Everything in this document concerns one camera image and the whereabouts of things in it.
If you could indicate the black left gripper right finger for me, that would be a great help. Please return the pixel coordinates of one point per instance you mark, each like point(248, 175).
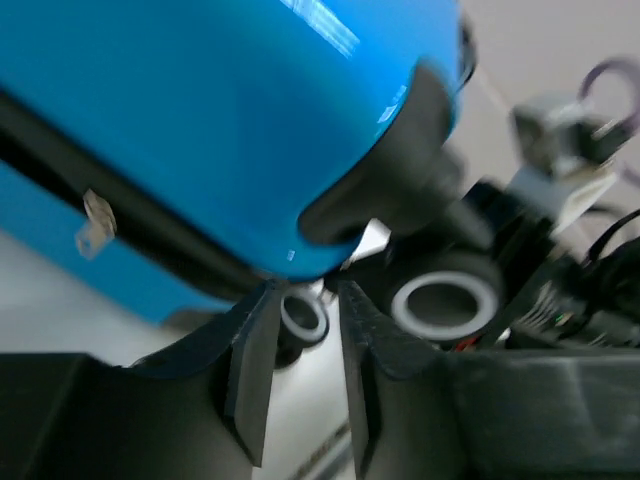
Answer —
point(416, 412)

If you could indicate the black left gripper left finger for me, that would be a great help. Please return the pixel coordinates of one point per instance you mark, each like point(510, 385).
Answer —
point(196, 409)

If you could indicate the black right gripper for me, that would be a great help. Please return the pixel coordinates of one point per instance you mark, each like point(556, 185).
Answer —
point(555, 299)

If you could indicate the blue kids suitcase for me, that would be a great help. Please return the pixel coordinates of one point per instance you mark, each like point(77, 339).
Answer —
point(176, 154)

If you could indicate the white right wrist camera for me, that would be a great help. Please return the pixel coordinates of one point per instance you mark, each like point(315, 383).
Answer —
point(556, 179)

